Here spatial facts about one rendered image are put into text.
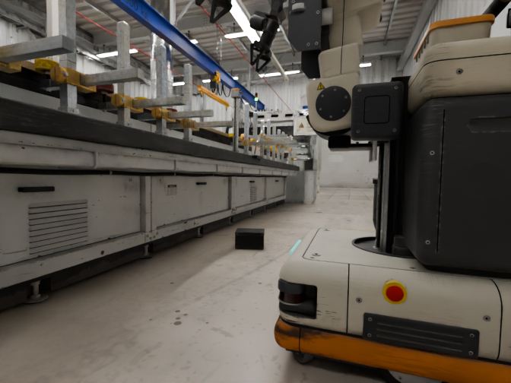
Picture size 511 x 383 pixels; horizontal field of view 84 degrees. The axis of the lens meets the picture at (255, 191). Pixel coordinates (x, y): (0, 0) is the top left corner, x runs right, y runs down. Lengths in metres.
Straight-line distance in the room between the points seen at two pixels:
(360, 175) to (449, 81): 10.85
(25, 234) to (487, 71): 1.49
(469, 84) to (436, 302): 0.48
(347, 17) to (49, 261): 1.39
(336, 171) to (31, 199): 10.86
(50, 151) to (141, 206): 0.76
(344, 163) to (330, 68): 10.69
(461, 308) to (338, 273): 0.26
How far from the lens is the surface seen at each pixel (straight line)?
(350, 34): 1.04
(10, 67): 1.08
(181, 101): 1.23
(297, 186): 5.47
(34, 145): 1.12
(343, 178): 11.59
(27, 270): 1.37
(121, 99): 1.33
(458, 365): 0.84
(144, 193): 1.76
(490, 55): 0.84
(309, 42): 0.98
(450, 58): 0.81
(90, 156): 1.24
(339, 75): 0.95
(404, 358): 0.81
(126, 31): 1.45
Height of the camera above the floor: 0.50
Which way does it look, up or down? 3 degrees down
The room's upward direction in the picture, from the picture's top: 1 degrees clockwise
